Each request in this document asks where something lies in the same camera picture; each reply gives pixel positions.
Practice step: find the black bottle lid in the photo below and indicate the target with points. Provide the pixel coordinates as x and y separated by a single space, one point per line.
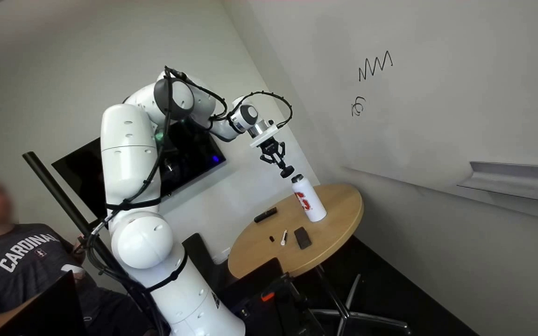
287 172

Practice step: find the black remote control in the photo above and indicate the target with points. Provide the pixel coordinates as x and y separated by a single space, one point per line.
265 214

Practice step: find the black chair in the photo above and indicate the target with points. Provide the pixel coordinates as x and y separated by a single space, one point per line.
255 289
201 261

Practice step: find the person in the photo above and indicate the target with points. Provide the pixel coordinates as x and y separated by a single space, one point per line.
12 266

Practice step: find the black phone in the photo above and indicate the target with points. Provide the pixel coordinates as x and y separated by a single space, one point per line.
303 238

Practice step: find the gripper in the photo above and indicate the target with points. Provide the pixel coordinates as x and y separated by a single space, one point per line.
270 146

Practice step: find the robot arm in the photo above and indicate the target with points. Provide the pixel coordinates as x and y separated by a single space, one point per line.
129 154

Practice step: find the white bottle with red print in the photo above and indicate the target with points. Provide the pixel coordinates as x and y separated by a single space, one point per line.
309 201

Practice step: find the black wall monitor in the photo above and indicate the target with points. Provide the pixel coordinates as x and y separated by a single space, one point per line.
189 156

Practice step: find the black pole stand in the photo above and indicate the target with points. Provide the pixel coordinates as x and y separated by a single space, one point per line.
56 189

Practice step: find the white marker pen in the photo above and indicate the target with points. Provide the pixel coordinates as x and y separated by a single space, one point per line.
284 237

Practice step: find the whiteboard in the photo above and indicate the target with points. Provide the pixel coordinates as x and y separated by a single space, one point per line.
437 93

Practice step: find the black laptop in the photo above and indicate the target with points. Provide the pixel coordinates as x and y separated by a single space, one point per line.
49 310

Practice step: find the hand controller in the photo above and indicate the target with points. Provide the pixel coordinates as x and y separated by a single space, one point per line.
73 269

